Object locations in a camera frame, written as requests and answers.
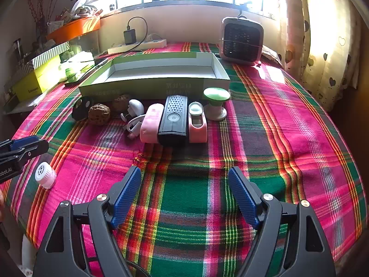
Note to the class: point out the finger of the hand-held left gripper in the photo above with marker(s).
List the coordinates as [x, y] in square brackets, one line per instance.
[34, 149]
[24, 142]

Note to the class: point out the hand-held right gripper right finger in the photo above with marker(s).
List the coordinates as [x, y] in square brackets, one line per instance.
[242, 196]

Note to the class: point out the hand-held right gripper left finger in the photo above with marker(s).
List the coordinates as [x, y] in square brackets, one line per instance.
[128, 196]

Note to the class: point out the small white round cap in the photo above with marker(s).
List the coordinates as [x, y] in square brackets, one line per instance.
[45, 174]

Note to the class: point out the black oval button device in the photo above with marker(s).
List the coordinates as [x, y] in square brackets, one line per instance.
[80, 109]

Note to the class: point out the brown walnut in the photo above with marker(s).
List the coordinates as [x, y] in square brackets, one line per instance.
[99, 114]
[119, 102]

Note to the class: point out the pink holder with grey button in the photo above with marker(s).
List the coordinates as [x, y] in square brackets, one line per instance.
[197, 132]

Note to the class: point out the pale pink clip case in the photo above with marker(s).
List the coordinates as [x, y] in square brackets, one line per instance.
[151, 121]

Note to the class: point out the white egg-shaped gadget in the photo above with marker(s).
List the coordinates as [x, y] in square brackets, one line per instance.
[135, 106]

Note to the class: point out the black perforated remote device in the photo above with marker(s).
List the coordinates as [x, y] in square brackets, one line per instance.
[173, 118]

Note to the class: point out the green mushroom-shaped lamp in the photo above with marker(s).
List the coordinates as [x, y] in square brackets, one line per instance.
[216, 95]

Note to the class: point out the green and white cardboard box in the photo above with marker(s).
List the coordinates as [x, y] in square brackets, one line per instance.
[161, 72]

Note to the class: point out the yellow-green box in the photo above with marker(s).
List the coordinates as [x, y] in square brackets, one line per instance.
[37, 80]

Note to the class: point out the plaid blanket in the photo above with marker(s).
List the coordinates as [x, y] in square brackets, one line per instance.
[288, 138]

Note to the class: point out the black tablet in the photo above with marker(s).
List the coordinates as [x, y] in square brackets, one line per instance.
[86, 73]

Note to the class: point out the pale green packet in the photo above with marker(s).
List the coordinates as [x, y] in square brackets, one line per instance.
[80, 59]

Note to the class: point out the orange tray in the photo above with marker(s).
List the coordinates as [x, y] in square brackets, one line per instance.
[77, 28]

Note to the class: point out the red berry branches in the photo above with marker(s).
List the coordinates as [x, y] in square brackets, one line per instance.
[40, 11]

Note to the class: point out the black charger adapter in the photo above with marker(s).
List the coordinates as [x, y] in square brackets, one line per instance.
[129, 36]

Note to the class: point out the crumpled plastic bag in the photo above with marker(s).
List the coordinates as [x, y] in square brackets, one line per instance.
[83, 5]

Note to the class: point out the white power strip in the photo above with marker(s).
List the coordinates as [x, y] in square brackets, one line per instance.
[150, 43]

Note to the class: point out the pink desktop fan heater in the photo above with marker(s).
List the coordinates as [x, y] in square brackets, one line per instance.
[242, 39]

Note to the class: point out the heart-print curtain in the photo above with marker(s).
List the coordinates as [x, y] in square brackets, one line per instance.
[325, 49]

